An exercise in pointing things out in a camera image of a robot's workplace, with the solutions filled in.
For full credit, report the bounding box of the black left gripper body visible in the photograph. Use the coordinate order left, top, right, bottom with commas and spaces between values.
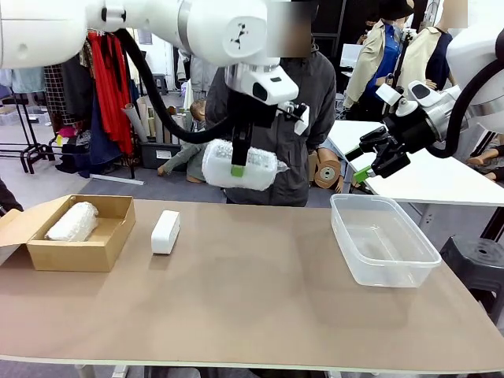
229, 91, 277, 130

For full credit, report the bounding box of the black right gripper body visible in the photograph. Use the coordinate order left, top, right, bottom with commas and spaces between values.
384, 106, 439, 154

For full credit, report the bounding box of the bubble-wrapped clock showing display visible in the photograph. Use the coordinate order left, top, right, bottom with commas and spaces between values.
201, 138, 291, 193

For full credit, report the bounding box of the unwrapped white clock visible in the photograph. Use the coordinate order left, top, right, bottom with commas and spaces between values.
151, 209, 181, 255

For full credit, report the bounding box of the bubble-wrapped white clock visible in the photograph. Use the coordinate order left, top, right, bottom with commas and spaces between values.
43, 201, 100, 243

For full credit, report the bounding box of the white table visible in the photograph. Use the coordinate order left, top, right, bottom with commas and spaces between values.
326, 117, 504, 208

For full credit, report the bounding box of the person in dark grey jacket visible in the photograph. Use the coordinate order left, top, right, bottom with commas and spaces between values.
204, 35, 337, 208

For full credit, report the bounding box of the bystander in grey hoodie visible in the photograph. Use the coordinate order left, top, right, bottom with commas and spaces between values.
176, 46, 221, 94

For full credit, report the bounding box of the black tripod pole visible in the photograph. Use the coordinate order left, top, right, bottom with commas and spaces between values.
389, 28, 417, 90

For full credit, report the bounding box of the mannequin beige jacket blue shirt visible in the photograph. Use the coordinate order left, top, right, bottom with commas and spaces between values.
343, 0, 411, 121

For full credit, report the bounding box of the mannequin cream jacket navy top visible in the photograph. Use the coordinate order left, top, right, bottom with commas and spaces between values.
396, 0, 460, 95

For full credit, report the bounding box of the clear plastic container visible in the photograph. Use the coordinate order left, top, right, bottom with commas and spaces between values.
329, 192, 443, 289

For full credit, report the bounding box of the dark storage bin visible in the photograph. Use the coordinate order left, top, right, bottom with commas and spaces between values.
139, 140, 186, 170

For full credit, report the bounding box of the grey step stool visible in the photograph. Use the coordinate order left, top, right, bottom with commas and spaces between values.
149, 72, 170, 96

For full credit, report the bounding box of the cream paper roll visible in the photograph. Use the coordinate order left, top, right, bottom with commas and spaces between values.
135, 96, 157, 139

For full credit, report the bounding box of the bystander holding phone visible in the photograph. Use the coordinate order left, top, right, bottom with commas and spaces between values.
356, 17, 380, 45

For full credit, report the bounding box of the grey paper roll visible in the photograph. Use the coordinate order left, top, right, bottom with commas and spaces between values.
121, 102, 149, 143

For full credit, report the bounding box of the black mannequin hat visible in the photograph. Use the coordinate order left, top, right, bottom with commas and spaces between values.
378, 0, 415, 20

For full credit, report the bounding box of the white bar on floor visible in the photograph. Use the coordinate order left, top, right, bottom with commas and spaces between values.
89, 173, 146, 187

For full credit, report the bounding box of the black plastic stool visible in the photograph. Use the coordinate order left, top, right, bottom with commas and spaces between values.
438, 235, 504, 316

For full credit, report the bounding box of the navy hanging garment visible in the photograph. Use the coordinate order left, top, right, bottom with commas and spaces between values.
89, 93, 124, 165

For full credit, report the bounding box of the red dress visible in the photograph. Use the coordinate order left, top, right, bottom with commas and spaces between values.
86, 30, 135, 155

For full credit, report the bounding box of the black hanging garment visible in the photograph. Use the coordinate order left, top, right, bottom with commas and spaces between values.
58, 53, 95, 121

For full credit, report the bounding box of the open cardboard box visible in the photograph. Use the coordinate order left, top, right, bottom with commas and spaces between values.
0, 194, 137, 273

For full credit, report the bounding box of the checkered dark garment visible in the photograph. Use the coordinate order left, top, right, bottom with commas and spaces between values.
41, 65, 76, 126

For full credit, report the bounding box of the black clothes rack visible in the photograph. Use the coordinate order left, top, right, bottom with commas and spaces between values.
0, 27, 137, 180

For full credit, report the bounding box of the light blue garment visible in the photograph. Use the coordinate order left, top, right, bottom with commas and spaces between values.
10, 65, 46, 95

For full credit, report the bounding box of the dark-sleeved bystander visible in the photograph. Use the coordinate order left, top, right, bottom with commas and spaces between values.
0, 177, 25, 217

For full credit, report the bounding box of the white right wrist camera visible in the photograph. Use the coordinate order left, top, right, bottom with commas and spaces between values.
375, 82, 406, 107

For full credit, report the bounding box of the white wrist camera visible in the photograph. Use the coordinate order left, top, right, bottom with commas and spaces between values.
276, 101, 311, 138
375, 82, 406, 107

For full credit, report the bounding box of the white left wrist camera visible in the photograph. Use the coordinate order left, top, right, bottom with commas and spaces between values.
276, 101, 311, 138

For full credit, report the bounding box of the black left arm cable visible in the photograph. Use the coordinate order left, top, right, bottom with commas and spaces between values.
113, 28, 238, 145

